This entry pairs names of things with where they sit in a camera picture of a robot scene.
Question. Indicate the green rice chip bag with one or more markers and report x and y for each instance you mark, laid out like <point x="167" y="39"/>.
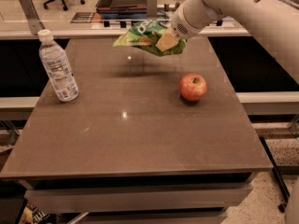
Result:
<point x="145" y="34"/>

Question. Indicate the left metal bracket post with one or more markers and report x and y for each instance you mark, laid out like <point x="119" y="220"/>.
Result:
<point x="34" y="22"/>

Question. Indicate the magazine under table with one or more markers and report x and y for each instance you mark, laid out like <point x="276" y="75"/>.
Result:
<point x="30" y="214"/>

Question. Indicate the red apple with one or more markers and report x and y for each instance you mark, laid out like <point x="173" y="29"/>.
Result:
<point x="192" y="87"/>

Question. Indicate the black floor bar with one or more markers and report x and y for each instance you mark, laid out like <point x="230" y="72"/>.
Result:
<point x="278" y="177"/>

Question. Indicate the metal bracket post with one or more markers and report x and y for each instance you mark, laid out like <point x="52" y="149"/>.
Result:
<point x="151" y="8"/>
<point x="34" y="22"/>

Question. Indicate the grey tray bin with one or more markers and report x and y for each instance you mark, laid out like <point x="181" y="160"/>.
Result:
<point x="123" y="0"/>

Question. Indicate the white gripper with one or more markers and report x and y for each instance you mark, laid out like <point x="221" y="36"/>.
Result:
<point x="183" y="24"/>

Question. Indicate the clear plastic water bottle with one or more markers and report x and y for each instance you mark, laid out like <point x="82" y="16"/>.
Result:
<point x="57" y="66"/>

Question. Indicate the middle metal bracket post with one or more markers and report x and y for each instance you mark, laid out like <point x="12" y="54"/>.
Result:
<point x="151" y="8"/>

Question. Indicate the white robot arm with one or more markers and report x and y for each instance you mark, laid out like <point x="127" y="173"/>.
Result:
<point x="274" y="24"/>

